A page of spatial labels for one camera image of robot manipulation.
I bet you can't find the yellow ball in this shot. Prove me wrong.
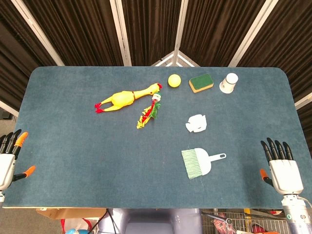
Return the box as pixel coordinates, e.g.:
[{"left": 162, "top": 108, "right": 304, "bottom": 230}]
[{"left": 167, "top": 74, "right": 182, "bottom": 88}]

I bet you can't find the green bristle hand brush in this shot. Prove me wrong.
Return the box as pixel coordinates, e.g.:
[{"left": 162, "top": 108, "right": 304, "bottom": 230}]
[{"left": 181, "top": 147, "right": 227, "bottom": 180}]

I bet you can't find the black cable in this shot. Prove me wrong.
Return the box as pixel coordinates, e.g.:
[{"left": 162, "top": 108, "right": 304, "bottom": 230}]
[{"left": 94, "top": 209, "right": 122, "bottom": 234}]

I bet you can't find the white frame post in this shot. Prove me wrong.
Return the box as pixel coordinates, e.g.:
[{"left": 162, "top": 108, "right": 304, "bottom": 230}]
[
  {"left": 109, "top": 0, "right": 133, "bottom": 67},
  {"left": 228, "top": 0, "right": 280, "bottom": 68},
  {"left": 11, "top": 0, "right": 65, "bottom": 66},
  {"left": 172, "top": 0, "right": 190, "bottom": 66}
]

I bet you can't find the white frame rail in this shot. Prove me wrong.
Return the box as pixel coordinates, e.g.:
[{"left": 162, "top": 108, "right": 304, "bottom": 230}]
[
  {"left": 0, "top": 99, "right": 20, "bottom": 117},
  {"left": 294, "top": 92, "right": 312, "bottom": 109}
]

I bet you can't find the white paper cup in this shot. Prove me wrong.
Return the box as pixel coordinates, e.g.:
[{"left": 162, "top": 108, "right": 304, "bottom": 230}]
[{"left": 219, "top": 73, "right": 239, "bottom": 94}]

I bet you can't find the green and yellow sponge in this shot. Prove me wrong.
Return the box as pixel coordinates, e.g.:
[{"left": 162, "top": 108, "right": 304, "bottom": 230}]
[{"left": 188, "top": 73, "right": 215, "bottom": 94}]

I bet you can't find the pink patterned bag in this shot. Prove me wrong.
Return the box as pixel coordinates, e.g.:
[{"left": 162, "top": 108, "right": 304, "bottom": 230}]
[{"left": 211, "top": 212, "right": 236, "bottom": 234}]

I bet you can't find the grey robot torso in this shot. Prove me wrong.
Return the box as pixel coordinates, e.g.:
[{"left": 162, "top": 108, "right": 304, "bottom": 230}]
[{"left": 98, "top": 208, "right": 203, "bottom": 234}]

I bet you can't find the white triangular frame base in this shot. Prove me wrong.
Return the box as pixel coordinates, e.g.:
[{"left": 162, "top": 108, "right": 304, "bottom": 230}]
[{"left": 151, "top": 50, "right": 201, "bottom": 68}]

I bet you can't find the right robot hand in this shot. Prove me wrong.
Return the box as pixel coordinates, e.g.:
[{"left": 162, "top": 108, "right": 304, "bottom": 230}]
[{"left": 259, "top": 137, "right": 305, "bottom": 195}]

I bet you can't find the red and white bag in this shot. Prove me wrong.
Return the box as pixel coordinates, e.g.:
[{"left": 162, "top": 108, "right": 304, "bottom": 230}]
[{"left": 60, "top": 218, "right": 99, "bottom": 234}]

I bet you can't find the dark brown curtain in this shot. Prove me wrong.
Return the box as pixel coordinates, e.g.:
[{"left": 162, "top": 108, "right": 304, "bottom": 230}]
[
  {"left": 0, "top": 0, "right": 59, "bottom": 112},
  {"left": 23, "top": 0, "right": 125, "bottom": 67},
  {"left": 237, "top": 0, "right": 312, "bottom": 147},
  {"left": 121, "top": 0, "right": 183, "bottom": 67},
  {"left": 180, "top": 0, "right": 272, "bottom": 68}
]

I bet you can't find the yellow rubber chicken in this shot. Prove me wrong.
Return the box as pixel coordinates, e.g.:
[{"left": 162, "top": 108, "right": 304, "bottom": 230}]
[{"left": 94, "top": 82, "right": 163, "bottom": 114}]

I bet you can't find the brown cardboard box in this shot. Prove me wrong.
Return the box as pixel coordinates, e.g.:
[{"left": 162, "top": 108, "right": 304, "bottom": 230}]
[{"left": 36, "top": 208, "right": 107, "bottom": 220}]

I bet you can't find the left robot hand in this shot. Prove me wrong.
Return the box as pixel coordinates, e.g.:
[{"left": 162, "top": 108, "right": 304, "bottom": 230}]
[{"left": 0, "top": 129, "right": 36, "bottom": 192}]

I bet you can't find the metal wire basket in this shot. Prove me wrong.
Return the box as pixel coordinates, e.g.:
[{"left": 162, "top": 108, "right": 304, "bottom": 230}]
[{"left": 201, "top": 208, "right": 292, "bottom": 234}]

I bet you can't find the teal table mat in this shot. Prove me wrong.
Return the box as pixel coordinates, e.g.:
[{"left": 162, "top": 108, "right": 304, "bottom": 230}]
[{"left": 1, "top": 66, "right": 308, "bottom": 210}]

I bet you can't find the colourful feathered bird toy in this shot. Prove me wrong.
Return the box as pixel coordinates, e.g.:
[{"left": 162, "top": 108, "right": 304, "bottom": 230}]
[{"left": 136, "top": 92, "right": 162, "bottom": 130}]

